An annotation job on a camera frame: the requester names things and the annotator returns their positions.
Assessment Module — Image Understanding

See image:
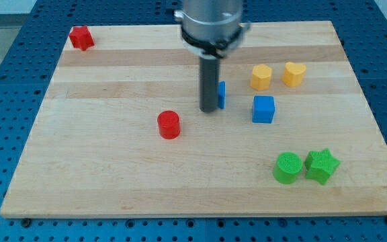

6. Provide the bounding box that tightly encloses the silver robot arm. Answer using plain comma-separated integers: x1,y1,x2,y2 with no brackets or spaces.
174,0,251,60

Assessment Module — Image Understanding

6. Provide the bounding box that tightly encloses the blue triangle block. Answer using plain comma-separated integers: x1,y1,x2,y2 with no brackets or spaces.
218,81,226,109

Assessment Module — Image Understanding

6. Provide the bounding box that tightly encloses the blue cube block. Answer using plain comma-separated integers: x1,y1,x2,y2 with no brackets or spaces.
252,95,275,124

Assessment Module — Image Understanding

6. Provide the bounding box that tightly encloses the red cylinder block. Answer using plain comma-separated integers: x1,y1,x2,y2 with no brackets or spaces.
157,110,181,139

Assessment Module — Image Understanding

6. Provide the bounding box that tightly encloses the wooden board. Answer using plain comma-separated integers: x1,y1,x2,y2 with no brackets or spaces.
0,21,387,218

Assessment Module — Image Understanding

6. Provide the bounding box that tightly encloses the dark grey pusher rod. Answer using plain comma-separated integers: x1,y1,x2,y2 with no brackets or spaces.
199,58,220,113

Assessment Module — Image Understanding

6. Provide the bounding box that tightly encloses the yellow pentagon block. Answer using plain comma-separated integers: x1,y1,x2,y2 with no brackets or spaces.
250,64,273,91

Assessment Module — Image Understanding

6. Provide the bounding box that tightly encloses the green cylinder block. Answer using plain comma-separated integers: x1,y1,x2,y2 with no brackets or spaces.
273,152,302,184

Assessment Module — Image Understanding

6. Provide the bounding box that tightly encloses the yellow heart block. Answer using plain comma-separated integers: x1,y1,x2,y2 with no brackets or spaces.
282,62,306,87

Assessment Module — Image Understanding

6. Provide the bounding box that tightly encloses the green star block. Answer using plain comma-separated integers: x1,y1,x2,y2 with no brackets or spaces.
304,149,341,185

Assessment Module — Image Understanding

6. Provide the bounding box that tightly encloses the red star block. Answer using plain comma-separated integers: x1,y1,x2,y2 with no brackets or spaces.
69,26,95,51

